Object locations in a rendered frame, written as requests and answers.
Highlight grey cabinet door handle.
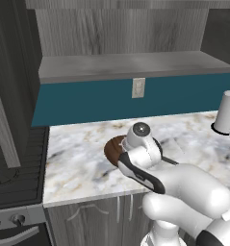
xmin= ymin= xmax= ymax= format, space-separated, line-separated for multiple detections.
xmin=128 ymin=193 xmax=134 ymax=222
xmin=115 ymin=196 xmax=121 ymax=224

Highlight brown bowl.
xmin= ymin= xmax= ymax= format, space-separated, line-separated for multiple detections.
xmin=103 ymin=135 xmax=164 ymax=168

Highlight grey wood cabinet door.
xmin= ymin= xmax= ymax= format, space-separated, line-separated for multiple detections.
xmin=124 ymin=190 xmax=157 ymax=246
xmin=46 ymin=193 xmax=126 ymax=246

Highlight grey vertical trim bar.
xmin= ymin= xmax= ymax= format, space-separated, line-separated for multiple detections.
xmin=0 ymin=69 xmax=22 ymax=169

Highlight dark wood cabinet panel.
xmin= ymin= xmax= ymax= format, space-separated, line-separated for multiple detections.
xmin=0 ymin=0 xmax=44 ymax=169

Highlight grey oven door handle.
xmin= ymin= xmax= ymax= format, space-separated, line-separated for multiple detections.
xmin=0 ymin=225 xmax=41 ymax=246

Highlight black and grey stove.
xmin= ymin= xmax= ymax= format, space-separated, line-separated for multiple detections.
xmin=0 ymin=126 xmax=53 ymax=246

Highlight white wall outlet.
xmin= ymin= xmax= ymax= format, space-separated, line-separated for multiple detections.
xmin=131 ymin=77 xmax=146 ymax=100

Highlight white paper towel roll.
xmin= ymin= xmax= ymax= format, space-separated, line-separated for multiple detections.
xmin=214 ymin=89 xmax=230 ymax=138

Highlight grey wood open shelf cabinet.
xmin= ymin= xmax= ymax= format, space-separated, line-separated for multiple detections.
xmin=24 ymin=0 xmax=230 ymax=86

